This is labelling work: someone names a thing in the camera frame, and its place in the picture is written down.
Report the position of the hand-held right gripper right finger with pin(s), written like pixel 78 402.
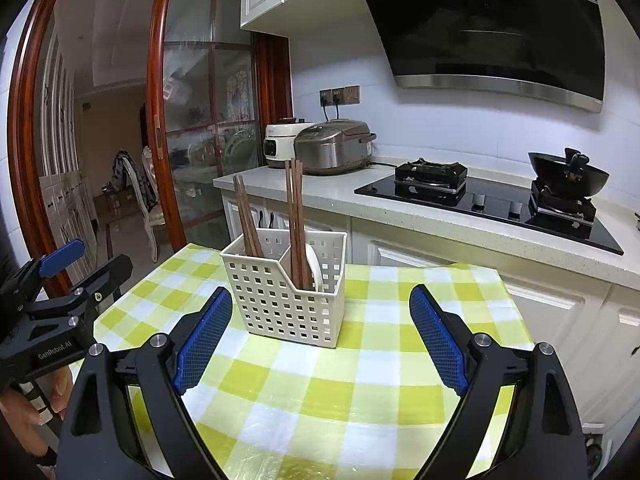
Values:
pixel 440 340

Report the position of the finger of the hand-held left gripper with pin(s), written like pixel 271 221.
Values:
pixel 62 256
pixel 107 280

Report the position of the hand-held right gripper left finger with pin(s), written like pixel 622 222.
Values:
pixel 202 340

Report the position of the white plastic utensil basket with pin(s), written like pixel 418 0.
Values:
pixel 280 310

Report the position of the white ceramic spoon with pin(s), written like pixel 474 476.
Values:
pixel 315 267

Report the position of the set of wooden chopsticks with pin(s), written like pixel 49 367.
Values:
pixel 296 220

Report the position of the person's left hand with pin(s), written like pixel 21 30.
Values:
pixel 15 415

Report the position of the white panelled wardrobe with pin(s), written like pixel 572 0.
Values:
pixel 65 200

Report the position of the white dining chair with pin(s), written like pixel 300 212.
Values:
pixel 150 220

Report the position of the brown box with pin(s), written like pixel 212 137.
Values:
pixel 117 205

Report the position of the dark jacket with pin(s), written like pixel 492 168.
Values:
pixel 119 170

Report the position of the green checked tablecloth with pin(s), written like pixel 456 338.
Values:
pixel 350 390

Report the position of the black glass gas cooktop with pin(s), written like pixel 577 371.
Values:
pixel 490 200

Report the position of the black burner grate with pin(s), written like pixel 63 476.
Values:
pixel 430 175
pixel 562 207

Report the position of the white stone countertop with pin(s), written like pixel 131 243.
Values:
pixel 325 187

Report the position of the white electric pressure cooker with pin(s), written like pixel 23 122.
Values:
pixel 277 147

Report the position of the black wok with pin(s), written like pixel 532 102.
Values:
pixel 565 175

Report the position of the silver rice cooker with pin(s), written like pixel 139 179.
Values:
pixel 335 152

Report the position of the wooden sliding glass door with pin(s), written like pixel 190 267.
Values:
pixel 200 85

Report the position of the black range hood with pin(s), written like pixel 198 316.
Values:
pixel 475 35

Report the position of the red wooden door frame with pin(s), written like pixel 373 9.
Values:
pixel 275 85

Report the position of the wall power socket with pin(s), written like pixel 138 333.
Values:
pixel 350 94

